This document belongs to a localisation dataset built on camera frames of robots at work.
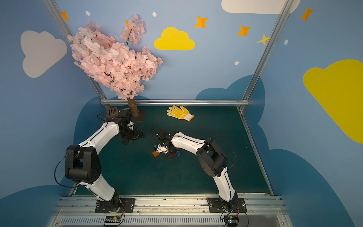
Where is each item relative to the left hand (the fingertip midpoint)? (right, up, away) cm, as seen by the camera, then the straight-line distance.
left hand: (138, 137), depth 90 cm
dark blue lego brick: (+26, -10, -4) cm, 29 cm away
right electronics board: (+54, -42, -17) cm, 71 cm away
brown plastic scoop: (-30, +18, +25) cm, 43 cm away
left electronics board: (-8, -41, -17) cm, 46 cm away
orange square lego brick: (+11, -12, +3) cm, 16 cm away
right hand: (+23, -10, +2) cm, 25 cm away
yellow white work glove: (+27, +18, +29) cm, 43 cm away
